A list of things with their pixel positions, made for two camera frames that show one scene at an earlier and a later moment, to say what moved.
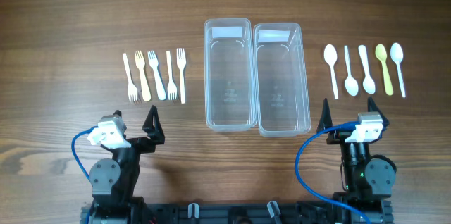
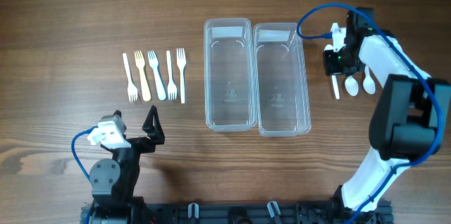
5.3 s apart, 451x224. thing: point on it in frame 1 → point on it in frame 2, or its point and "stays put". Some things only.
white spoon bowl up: x=330 y=54 stays put
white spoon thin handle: x=350 y=83 stays put
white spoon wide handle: x=368 y=84 stays put
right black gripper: x=326 y=120 → x=331 y=68
